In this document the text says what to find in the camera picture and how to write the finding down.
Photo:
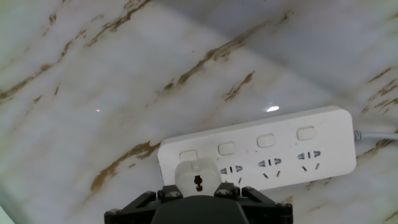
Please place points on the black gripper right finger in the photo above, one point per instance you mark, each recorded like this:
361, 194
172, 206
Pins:
264, 208

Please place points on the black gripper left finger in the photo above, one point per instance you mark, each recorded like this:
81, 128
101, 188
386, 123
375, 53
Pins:
136, 208

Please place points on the white plug adapter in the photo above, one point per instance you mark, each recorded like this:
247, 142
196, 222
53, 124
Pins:
208, 177

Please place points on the white four-socket power strip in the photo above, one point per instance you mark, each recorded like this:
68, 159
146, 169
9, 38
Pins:
335, 146

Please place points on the glossy marble pattern mat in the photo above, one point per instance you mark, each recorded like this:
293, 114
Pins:
93, 93

